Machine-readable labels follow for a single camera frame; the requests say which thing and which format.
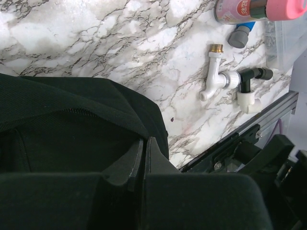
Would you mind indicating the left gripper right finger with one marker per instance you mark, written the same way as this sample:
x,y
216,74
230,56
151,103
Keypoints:
x,y
198,201

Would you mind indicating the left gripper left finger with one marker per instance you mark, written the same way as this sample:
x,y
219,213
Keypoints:
x,y
73,201

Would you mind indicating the black student backpack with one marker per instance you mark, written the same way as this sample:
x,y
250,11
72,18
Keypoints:
x,y
57,125

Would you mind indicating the pink cap glue bottle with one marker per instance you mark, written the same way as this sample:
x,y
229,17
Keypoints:
x,y
244,11

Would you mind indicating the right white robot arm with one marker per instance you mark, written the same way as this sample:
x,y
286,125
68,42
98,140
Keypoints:
x,y
283,182

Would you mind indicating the white correction pen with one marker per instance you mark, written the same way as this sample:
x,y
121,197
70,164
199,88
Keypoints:
x,y
218,80

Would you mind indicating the blue cap grey tube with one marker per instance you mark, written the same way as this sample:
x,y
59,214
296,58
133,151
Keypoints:
x,y
239,37

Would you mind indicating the clear plastic pencil case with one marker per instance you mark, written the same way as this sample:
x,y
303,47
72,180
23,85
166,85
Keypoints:
x,y
285,32

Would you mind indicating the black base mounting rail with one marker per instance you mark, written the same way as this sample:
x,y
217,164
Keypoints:
x,y
250,131

